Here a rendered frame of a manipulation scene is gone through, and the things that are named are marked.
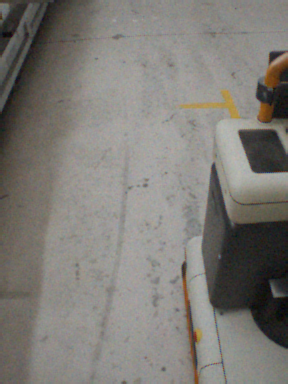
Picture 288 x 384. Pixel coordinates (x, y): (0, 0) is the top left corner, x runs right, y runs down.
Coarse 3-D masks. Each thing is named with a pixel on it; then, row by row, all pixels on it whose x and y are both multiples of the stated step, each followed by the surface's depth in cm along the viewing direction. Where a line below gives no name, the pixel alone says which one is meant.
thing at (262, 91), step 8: (272, 56) 84; (280, 80) 86; (256, 88) 83; (264, 88) 80; (272, 88) 79; (280, 88) 84; (256, 96) 83; (264, 96) 81; (272, 96) 80; (280, 96) 87; (280, 104) 88; (272, 112) 88; (280, 112) 88
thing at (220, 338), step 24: (192, 240) 131; (192, 264) 124; (192, 288) 119; (192, 312) 117; (216, 312) 110; (240, 312) 109; (192, 336) 115; (216, 336) 104; (240, 336) 104; (264, 336) 103; (216, 360) 99; (240, 360) 99; (264, 360) 99
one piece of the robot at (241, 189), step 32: (224, 128) 86; (256, 128) 85; (224, 160) 81; (256, 160) 78; (224, 192) 83; (256, 192) 73; (224, 224) 84; (256, 224) 82; (224, 256) 89; (256, 256) 88; (224, 288) 98; (256, 288) 100; (256, 320) 106
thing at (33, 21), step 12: (36, 12) 332; (24, 24) 287; (36, 24) 317; (24, 36) 291; (36, 36) 325; (12, 48) 257; (24, 48) 278; (12, 60) 256; (24, 60) 285; (0, 72) 233; (12, 72) 248; (0, 84) 232; (12, 84) 247; (0, 96) 225; (12, 96) 253; (0, 108) 222; (0, 120) 228
